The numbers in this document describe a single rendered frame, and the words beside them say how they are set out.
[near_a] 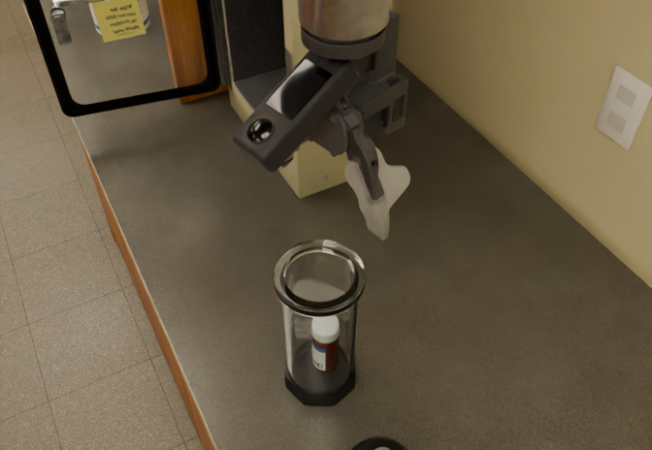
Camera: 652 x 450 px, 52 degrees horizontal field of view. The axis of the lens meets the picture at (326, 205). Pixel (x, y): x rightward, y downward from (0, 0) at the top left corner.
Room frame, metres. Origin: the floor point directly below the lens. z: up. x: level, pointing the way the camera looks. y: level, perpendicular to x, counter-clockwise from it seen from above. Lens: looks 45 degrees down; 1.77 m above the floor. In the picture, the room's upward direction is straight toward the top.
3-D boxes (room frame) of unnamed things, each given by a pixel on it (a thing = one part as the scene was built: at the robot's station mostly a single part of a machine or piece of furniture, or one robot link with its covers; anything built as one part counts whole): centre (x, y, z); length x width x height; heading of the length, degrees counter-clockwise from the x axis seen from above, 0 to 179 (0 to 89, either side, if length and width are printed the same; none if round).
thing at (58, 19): (1.02, 0.45, 1.18); 0.02 x 0.02 x 0.06; 18
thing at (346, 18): (0.51, -0.01, 1.51); 0.08 x 0.08 x 0.05
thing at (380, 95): (0.51, -0.02, 1.43); 0.09 x 0.08 x 0.12; 133
